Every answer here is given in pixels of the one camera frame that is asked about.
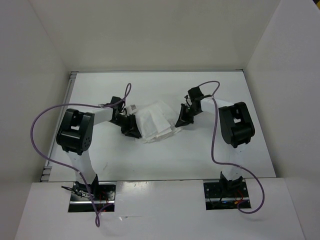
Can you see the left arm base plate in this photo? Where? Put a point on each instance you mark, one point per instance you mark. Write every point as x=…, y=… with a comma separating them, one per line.
x=104, y=199

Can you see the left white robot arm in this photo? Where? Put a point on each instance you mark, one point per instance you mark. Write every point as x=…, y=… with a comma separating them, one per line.
x=75, y=137

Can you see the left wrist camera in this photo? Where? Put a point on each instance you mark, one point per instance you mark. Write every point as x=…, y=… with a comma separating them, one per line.
x=131, y=109

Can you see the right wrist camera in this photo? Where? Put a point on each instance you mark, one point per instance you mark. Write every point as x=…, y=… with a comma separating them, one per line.
x=188, y=101

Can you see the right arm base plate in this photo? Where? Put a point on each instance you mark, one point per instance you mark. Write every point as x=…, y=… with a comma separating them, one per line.
x=218, y=199

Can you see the white pleated skirt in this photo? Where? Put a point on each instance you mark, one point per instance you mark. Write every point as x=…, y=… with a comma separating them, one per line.
x=156, y=122

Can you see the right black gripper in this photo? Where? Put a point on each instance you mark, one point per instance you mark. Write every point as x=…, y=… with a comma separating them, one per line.
x=183, y=119

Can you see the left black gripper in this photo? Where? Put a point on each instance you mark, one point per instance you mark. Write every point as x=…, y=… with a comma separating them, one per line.
x=132, y=129

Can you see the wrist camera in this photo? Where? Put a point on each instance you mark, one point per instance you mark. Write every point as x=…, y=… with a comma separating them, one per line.
x=188, y=101
x=131, y=109

